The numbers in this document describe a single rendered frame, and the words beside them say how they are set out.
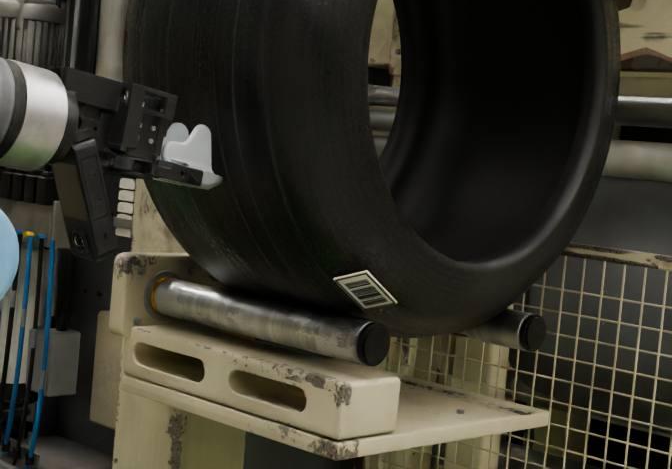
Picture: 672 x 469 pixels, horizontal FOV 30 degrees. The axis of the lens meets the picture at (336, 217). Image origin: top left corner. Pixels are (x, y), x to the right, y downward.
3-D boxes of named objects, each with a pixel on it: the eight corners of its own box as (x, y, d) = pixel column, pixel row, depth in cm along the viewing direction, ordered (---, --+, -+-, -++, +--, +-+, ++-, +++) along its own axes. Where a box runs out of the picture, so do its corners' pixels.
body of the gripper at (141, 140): (186, 97, 116) (78, 66, 107) (168, 189, 115) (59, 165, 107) (135, 94, 121) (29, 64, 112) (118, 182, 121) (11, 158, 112)
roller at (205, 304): (181, 280, 152) (171, 316, 152) (152, 272, 149) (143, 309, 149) (396, 327, 128) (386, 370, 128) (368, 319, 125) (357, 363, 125)
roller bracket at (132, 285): (106, 334, 148) (113, 251, 148) (338, 322, 177) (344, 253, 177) (123, 338, 146) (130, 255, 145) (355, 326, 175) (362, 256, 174)
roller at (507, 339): (341, 288, 173) (324, 314, 171) (325, 268, 170) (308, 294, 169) (552, 329, 149) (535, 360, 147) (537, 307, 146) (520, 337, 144)
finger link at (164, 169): (213, 171, 118) (140, 154, 112) (210, 188, 118) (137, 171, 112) (181, 168, 121) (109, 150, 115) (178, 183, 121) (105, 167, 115)
